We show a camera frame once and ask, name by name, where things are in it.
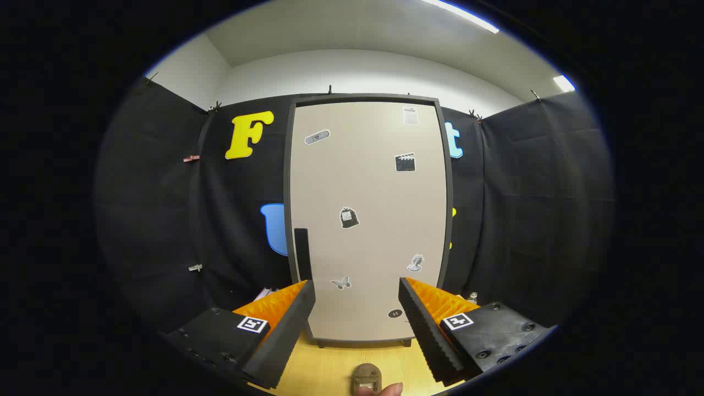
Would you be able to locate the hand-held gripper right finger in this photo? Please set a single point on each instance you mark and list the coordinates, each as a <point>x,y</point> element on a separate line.
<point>426,335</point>

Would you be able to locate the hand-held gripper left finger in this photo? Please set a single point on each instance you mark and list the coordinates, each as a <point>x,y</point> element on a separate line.
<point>286,335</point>

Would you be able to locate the brown fuzzy shoe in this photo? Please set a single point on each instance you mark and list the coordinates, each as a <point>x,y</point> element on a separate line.
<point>367,377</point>

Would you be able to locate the grey shoe cabinet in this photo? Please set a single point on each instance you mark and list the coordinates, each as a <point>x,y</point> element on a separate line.
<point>448,220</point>

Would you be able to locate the beige shoe cabinet door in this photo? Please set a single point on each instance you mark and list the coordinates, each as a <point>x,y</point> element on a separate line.
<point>374,181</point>

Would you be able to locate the white book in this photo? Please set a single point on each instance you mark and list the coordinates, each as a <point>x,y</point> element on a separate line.
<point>263,293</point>

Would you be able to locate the small green bottle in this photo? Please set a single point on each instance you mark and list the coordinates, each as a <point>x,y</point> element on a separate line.
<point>472,297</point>

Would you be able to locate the black backdrop cloth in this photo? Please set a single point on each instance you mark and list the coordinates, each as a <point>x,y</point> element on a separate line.
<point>522,192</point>

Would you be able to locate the pink clothes peg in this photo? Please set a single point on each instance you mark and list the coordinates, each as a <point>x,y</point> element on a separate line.
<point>191,158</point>

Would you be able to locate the small ceiling light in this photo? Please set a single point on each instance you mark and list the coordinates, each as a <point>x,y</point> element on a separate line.
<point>564,83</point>

